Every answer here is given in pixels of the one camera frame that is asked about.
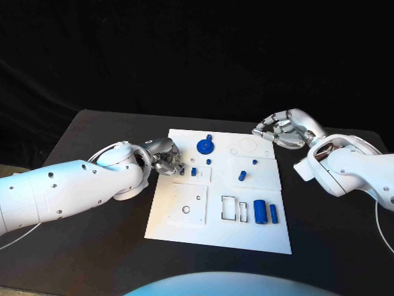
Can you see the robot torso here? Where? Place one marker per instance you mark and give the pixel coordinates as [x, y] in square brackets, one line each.
[232, 285]

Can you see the thick blue cylinder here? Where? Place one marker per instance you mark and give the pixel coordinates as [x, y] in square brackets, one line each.
[260, 211]

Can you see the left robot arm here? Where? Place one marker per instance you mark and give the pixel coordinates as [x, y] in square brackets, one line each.
[59, 185]

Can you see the blue gear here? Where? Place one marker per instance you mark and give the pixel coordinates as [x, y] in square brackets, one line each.
[205, 146]

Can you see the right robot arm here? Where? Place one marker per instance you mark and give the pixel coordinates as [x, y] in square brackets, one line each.
[352, 171]

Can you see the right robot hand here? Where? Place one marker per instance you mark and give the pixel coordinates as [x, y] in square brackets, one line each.
[293, 131]

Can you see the thin blue cylinder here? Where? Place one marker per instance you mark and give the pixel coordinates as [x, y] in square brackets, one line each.
[273, 214]

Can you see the white task board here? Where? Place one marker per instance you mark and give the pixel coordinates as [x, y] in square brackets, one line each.
[217, 192]

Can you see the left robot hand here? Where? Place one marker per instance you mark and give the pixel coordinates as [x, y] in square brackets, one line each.
[165, 157]

